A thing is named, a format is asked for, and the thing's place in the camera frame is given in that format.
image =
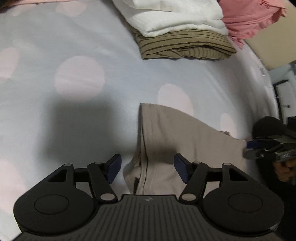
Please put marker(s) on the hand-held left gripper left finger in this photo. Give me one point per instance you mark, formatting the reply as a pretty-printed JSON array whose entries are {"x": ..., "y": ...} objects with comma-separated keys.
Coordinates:
[{"x": 114, "y": 168}]

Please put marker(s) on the light pink garment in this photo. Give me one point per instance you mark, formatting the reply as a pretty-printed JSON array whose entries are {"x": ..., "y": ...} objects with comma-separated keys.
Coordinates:
[{"x": 27, "y": 1}]

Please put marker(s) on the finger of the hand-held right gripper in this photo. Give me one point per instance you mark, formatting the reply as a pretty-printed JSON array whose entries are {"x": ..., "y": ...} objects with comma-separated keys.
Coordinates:
[
  {"x": 254, "y": 144},
  {"x": 252, "y": 154}
]

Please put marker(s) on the pink pillow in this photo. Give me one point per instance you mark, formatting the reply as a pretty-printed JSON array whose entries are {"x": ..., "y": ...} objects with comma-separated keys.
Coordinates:
[{"x": 245, "y": 16}]

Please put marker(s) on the olive striped folded garment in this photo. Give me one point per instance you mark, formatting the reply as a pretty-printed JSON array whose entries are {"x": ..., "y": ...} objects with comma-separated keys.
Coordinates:
[{"x": 185, "y": 45}]

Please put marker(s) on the person's right hand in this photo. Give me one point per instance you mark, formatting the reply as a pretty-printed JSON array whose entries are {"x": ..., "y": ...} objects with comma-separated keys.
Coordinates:
[{"x": 284, "y": 171}]

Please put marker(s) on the beige padded headboard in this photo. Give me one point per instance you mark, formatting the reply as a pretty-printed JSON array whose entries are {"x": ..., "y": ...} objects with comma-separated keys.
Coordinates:
[{"x": 277, "y": 46}]

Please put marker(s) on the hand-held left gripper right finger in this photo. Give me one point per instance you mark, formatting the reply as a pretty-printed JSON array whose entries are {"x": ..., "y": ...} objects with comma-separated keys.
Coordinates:
[{"x": 181, "y": 168}]

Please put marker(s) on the taupe long-sleeve shirt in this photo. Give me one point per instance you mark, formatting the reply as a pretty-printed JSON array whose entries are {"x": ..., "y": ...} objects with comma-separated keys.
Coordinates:
[{"x": 185, "y": 136}]

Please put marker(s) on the white folded garment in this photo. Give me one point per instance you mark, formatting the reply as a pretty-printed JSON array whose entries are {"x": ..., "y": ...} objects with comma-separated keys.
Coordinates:
[{"x": 173, "y": 16}]

